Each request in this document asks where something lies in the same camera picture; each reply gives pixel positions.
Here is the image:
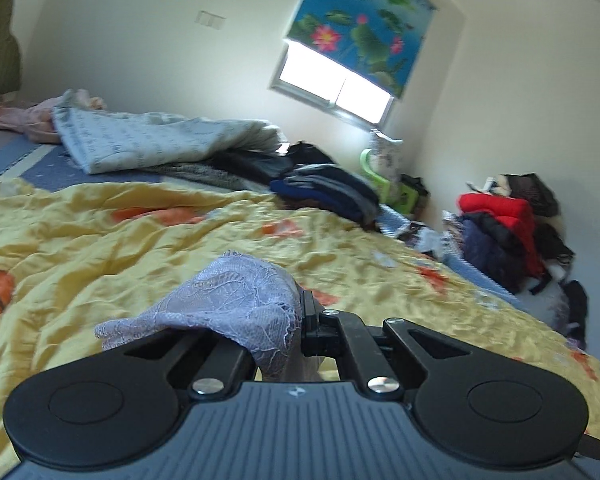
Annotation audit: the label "grey knit cloth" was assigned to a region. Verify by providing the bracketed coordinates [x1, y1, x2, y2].
[155, 160, 262, 194]

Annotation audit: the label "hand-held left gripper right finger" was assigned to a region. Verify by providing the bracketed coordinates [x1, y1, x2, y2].
[300, 289, 461, 402]

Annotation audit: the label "patterned cloth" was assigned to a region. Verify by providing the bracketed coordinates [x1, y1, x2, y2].
[405, 220, 462, 262]

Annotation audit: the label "black folded clothes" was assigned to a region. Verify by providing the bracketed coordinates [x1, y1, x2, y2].
[212, 141, 336, 186]

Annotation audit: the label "yellow printed blanket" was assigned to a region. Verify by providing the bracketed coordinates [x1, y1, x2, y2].
[0, 180, 600, 480]

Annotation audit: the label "black bag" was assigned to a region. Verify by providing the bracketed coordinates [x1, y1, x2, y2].
[400, 174, 431, 211]

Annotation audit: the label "black jacket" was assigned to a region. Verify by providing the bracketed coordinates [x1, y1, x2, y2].
[532, 222, 576, 267]

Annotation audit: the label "blue folded clothes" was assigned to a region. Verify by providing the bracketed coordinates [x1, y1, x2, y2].
[270, 164, 383, 233]

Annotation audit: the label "black clothing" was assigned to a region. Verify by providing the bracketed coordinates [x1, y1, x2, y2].
[562, 280, 589, 351]

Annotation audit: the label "floral cloth bag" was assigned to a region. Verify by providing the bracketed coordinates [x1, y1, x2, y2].
[369, 130, 405, 181]

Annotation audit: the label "lotus print roller blind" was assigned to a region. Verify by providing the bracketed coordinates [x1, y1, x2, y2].
[285, 0, 438, 100]

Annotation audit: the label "window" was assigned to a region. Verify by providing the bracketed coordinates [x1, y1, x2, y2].
[269, 40, 396, 126]

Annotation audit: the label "lavender lace garment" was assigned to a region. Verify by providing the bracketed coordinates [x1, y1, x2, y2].
[94, 251, 303, 381]

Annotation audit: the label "red jacket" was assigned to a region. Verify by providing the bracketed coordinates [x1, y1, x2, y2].
[457, 192, 546, 278]

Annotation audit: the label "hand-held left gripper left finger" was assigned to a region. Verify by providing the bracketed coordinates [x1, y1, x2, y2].
[124, 329, 257, 401]

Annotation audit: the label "green plastic chair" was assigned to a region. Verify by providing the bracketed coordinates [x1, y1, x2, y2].
[359, 147, 422, 211]

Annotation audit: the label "navy jacket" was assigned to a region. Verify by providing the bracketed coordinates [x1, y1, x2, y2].
[460, 212, 528, 296]

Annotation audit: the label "pale grey quilt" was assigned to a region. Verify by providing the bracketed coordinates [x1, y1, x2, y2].
[51, 90, 287, 175]

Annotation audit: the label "pink cloth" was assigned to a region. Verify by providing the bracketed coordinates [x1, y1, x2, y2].
[0, 89, 107, 143]

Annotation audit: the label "white wall switch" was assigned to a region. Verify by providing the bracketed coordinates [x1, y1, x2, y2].
[195, 10, 227, 28]

